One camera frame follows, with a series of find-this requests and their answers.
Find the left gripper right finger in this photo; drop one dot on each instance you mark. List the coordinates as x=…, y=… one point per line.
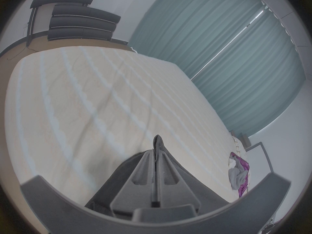
x=168, y=191

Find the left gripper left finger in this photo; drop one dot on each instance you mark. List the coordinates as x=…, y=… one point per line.
x=145, y=191

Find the black T-shirt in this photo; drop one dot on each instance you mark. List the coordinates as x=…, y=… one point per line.
x=199, y=189

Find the bed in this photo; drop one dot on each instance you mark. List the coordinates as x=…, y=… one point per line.
x=85, y=106

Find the grey garment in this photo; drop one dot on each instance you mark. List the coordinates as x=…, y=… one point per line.
x=236, y=177

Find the white garment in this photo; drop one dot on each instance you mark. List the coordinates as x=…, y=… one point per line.
x=231, y=161

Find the purple satin garment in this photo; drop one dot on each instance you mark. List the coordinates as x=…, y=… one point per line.
x=245, y=181

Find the white printed pillow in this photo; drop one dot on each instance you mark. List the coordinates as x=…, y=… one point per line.
x=240, y=147

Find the grey bedside table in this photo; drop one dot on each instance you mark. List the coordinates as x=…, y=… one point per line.
x=245, y=139

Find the blue-green curtain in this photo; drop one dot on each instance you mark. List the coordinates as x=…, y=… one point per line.
x=251, y=77
x=185, y=25

